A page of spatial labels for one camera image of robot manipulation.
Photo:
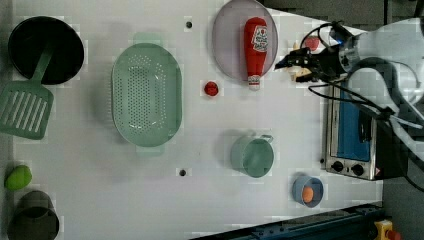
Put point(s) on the orange ball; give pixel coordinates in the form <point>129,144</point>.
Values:
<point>307,194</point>

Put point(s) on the dark grey cup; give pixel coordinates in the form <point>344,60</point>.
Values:
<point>34,219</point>

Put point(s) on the blue metal frame rail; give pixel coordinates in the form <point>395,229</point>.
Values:
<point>353,223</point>

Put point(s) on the green oval colander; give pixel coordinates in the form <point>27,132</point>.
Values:
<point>146,88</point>

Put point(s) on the peeled plush banana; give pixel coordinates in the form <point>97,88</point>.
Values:
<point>297,72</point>

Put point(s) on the light green mug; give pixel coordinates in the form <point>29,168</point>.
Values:
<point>253,155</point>

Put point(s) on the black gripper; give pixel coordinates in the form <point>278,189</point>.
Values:
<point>325,65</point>

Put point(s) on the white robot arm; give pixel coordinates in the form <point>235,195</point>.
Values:
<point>381,71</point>

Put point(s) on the red strawberry toy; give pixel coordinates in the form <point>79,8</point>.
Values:
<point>312,42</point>

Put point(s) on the green slotted spatula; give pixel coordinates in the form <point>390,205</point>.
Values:
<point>26,105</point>

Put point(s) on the red plush ketchup bottle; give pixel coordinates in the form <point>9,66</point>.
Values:
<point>255,48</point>

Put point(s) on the silver black toaster oven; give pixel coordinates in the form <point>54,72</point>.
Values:
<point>358,145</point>

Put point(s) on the blue small bowl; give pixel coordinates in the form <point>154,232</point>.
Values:
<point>314,183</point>

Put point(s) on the purple round plate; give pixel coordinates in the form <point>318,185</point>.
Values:
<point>228,37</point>

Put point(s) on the yellow red clamp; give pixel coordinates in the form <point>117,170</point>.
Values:
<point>385,231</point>

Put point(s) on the green plush pear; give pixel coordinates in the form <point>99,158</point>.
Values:
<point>19,178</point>

